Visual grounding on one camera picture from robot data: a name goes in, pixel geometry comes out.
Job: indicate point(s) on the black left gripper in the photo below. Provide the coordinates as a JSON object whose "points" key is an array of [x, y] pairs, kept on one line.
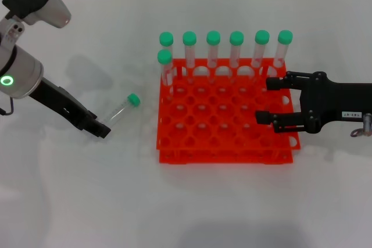
{"points": [[58, 100]]}

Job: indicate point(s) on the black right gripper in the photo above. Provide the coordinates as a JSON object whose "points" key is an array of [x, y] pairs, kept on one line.
{"points": [[334, 101]]}

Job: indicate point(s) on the green-capped test tube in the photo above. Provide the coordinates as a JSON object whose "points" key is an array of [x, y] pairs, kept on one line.
{"points": [[133, 99]]}

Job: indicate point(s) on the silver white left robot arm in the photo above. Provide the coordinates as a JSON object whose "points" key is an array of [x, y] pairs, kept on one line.
{"points": [[20, 68]]}

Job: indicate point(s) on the orange test tube rack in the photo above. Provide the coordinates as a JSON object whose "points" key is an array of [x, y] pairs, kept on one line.
{"points": [[226, 148]]}

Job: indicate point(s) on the green-capped tube with red print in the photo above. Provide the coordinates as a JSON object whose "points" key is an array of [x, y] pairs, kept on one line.
{"points": [[166, 39], [164, 57], [236, 38], [189, 38], [262, 37], [213, 37], [285, 37]]}

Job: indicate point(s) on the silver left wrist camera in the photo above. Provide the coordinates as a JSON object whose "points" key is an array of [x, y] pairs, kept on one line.
{"points": [[55, 12]]}

